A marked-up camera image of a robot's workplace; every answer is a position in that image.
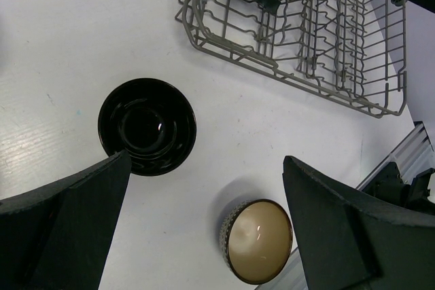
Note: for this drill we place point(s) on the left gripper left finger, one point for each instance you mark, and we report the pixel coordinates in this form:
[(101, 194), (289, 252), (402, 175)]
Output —
[(58, 236)]

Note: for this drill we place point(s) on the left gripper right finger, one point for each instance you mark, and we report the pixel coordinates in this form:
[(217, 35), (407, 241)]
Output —
[(357, 235)]

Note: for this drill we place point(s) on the brown beige bowl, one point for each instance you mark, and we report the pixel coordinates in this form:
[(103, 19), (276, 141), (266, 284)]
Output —
[(256, 239)]

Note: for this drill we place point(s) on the black glossy bowl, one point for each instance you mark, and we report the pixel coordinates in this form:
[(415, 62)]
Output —
[(150, 119)]

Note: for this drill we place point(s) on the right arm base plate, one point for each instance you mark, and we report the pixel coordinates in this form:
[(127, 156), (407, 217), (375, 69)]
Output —
[(387, 185)]

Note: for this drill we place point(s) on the grey wire dish rack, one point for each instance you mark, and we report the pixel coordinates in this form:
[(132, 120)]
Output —
[(350, 52)]

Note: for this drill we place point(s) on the aluminium rail frame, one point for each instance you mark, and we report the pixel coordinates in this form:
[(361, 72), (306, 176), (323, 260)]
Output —
[(391, 184)]

